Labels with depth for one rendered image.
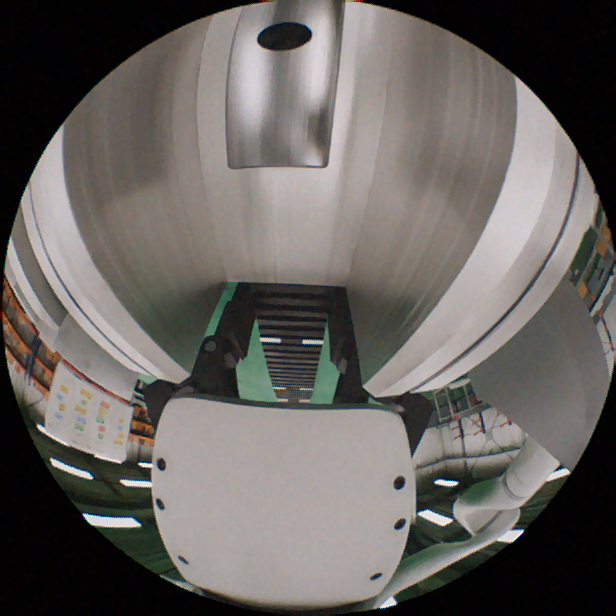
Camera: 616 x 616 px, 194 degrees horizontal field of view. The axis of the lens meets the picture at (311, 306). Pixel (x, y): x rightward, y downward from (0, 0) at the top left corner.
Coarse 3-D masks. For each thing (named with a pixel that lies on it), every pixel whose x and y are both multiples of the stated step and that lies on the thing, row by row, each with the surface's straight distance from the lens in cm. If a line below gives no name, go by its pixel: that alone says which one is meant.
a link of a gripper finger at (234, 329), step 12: (240, 288) 11; (240, 300) 10; (252, 300) 12; (228, 312) 10; (240, 312) 10; (252, 312) 12; (228, 324) 9; (240, 324) 10; (252, 324) 12; (228, 336) 9; (240, 336) 10; (228, 348) 9; (240, 348) 10; (228, 360) 10; (240, 360) 12; (192, 372) 10; (180, 384) 10
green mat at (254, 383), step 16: (224, 304) 16; (256, 336) 19; (256, 352) 22; (240, 368) 28; (256, 368) 27; (320, 368) 25; (336, 368) 26; (240, 384) 37; (256, 384) 35; (320, 384) 33; (336, 384) 33; (256, 400) 51; (272, 400) 48; (320, 400) 46
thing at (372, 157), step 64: (320, 0) 6; (128, 64) 5; (192, 64) 6; (256, 64) 4; (320, 64) 4; (384, 64) 6; (448, 64) 4; (64, 128) 3; (128, 128) 4; (192, 128) 6; (256, 128) 4; (320, 128) 4; (384, 128) 5; (448, 128) 3; (512, 128) 2; (64, 192) 3; (128, 192) 4; (192, 192) 5; (256, 192) 5; (320, 192) 5; (384, 192) 4; (448, 192) 3; (512, 192) 2; (576, 192) 3; (64, 256) 3; (128, 256) 4; (192, 256) 5; (256, 256) 6; (320, 256) 6; (384, 256) 4; (448, 256) 2; (512, 256) 2; (128, 320) 4; (192, 320) 5; (384, 320) 4; (448, 320) 2; (512, 320) 4; (384, 384) 4
